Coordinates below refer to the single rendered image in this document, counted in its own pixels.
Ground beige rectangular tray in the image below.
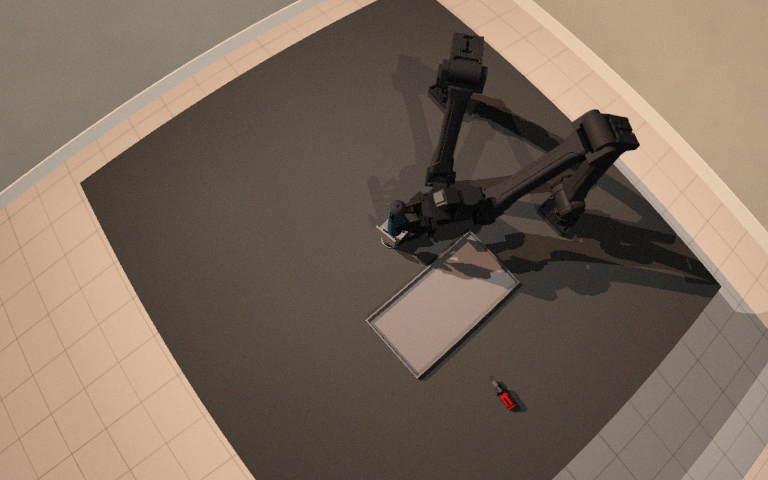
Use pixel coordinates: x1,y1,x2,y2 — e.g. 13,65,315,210
365,231,519,379

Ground blue nut driver barrel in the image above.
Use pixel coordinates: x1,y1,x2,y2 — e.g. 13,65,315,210
387,200,406,240

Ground red-handled nut driver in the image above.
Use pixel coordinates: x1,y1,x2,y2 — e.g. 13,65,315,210
491,380,516,410

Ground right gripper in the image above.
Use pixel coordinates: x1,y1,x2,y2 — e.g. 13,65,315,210
397,214,421,246

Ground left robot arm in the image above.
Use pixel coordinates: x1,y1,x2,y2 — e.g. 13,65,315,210
430,109,640,235

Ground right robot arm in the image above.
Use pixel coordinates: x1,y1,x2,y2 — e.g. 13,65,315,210
425,32,488,197

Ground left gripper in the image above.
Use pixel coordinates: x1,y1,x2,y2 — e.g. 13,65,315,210
395,193,437,237

